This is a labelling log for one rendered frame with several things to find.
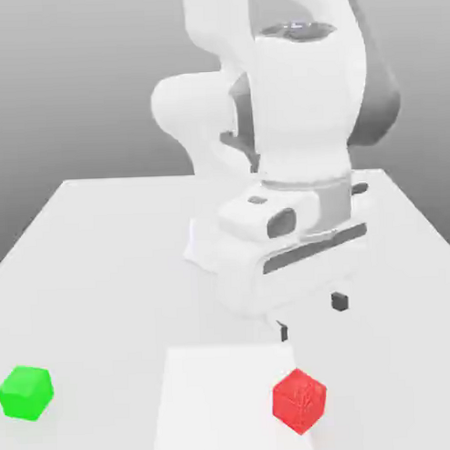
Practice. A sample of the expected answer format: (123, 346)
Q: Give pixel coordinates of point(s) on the small red cube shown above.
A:
(300, 401)

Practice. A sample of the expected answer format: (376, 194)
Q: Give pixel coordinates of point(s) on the small green cube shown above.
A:
(26, 393)

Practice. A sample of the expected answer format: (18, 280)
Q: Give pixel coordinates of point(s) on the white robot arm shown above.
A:
(298, 116)

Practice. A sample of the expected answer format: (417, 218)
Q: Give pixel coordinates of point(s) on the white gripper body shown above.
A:
(303, 280)

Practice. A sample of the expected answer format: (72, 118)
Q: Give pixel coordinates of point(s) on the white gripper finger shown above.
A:
(283, 332)
(339, 302)

